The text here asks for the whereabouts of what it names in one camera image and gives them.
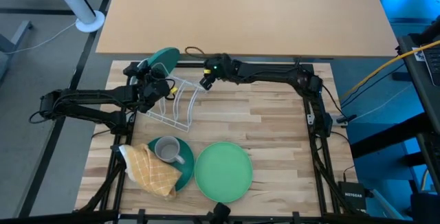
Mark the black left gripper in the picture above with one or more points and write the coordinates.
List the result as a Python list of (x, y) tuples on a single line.
[(156, 90)]

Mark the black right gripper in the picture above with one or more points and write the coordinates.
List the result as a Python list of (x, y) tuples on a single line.
[(221, 66)]

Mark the dark green plate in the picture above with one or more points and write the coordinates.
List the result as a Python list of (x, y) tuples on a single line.
[(166, 57), (185, 170)]

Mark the grey mug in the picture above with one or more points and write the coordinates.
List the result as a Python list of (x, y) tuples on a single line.
[(166, 148)]

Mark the light green plate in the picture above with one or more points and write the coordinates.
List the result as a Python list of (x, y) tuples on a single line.
[(223, 172)]

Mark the yellow checked dish towel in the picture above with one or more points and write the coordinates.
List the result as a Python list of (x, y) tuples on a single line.
[(151, 172)]

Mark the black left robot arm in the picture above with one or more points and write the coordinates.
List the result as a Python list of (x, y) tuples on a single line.
[(96, 95)]

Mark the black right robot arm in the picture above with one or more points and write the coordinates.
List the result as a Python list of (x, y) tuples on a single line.
[(268, 73)]

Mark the white tower fan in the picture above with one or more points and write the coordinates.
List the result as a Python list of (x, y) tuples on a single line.
[(90, 26)]

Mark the tan wooden desk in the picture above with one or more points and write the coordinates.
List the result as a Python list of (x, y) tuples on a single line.
[(240, 18)]

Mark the grey desk foot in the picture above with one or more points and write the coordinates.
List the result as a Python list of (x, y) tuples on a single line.
[(19, 33)]

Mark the dark grey side desk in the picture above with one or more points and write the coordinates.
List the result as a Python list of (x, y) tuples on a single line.
[(417, 79)]

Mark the black aluminium rig frame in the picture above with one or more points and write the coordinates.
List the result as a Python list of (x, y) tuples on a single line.
[(118, 200)]

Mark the black Netgear network switch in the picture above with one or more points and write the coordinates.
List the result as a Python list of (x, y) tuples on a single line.
[(353, 196)]

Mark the black side desk frame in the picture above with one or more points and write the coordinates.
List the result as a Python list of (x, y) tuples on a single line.
[(388, 136)]

